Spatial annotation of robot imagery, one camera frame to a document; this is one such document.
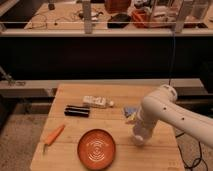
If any blue cloth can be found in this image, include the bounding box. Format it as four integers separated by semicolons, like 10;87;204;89
123;106;138;118

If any white post right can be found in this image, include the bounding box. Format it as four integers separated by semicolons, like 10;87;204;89
174;0;193;33

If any black bowl on bench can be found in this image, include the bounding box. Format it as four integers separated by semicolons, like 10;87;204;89
107;13;131;28

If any orange container on bench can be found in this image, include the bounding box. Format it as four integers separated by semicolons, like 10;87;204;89
104;0;131;13

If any white post left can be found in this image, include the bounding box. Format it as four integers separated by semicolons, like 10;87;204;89
82;0;92;34

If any black cable on floor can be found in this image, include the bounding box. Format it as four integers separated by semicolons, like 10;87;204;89
175;132;210;171

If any wooden table board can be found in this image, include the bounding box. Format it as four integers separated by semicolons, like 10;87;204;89
30;84;185;171

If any orange ceramic plate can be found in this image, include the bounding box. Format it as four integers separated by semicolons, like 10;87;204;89
77;129;116;171

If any white post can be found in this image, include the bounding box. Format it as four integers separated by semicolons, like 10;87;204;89
82;0;92;34
174;0;193;33

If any white plastic bottle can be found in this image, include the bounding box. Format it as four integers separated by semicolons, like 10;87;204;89
83;96;114;108

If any black rectangular case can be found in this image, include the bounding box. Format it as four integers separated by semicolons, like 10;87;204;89
64;105;90;117

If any white ceramic cup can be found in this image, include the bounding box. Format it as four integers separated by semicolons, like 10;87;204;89
132;135;146;146

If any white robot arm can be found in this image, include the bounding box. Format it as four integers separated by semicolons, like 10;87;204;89
133;85;213;148

